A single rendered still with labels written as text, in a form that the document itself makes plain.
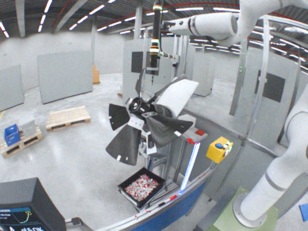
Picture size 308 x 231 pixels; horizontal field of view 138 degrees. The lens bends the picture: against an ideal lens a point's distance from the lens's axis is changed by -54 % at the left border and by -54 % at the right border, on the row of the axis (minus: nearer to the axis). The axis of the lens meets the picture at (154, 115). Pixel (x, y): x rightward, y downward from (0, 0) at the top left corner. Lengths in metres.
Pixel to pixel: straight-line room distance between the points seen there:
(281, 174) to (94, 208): 1.68
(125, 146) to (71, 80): 5.56
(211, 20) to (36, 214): 0.70
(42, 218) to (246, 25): 0.79
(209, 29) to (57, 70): 5.80
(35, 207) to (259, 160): 1.35
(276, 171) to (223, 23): 0.47
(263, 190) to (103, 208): 1.54
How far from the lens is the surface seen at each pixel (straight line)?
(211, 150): 0.80
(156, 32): 0.70
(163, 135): 0.59
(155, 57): 0.69
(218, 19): 0.44
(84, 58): 6.36
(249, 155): 1.27
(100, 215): 1.65
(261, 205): 0.53
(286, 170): 0.45
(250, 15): 0.49
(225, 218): 0.55
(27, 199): 0.35
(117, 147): 0.81
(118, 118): 1.00
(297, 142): 0.38
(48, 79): 5.93
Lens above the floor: 1.49
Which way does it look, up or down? 24 degrees down
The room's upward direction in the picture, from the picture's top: 4 degrees clockwise
